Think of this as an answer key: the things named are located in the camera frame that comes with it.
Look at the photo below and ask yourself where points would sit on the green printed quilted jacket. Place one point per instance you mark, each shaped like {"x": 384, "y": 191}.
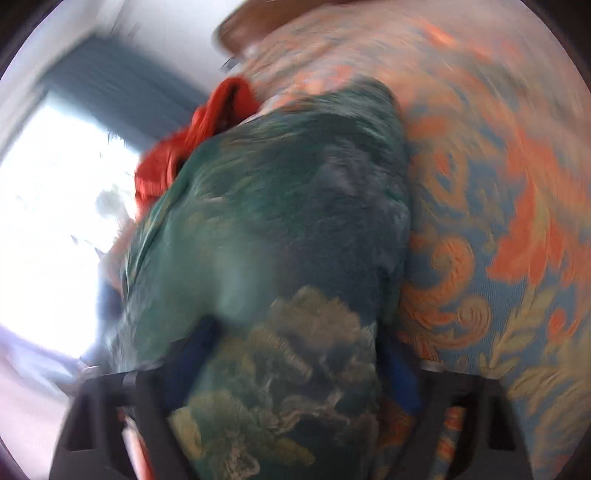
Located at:
{"x": 277, "y": 295}

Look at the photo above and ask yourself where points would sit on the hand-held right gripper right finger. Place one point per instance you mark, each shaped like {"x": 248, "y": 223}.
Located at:
{"x": 404, "y": 374}

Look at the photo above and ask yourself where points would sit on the floral patterned bed quilt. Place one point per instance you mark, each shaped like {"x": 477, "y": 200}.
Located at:
{"x": 471, "y": 221}

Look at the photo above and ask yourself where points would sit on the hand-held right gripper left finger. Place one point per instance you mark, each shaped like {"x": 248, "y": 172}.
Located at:
{"x": 180, "y": 383}

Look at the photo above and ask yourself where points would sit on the wooden headboard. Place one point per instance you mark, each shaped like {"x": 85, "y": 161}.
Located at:
{"x": 249, "y": 23}

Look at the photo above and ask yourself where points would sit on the blue grey curtain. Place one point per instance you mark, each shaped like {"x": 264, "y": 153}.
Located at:
{"x": 124, "y": 92}

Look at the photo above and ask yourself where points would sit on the orange knitted garment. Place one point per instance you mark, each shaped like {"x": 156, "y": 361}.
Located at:
{"x": 184, "y": 147}

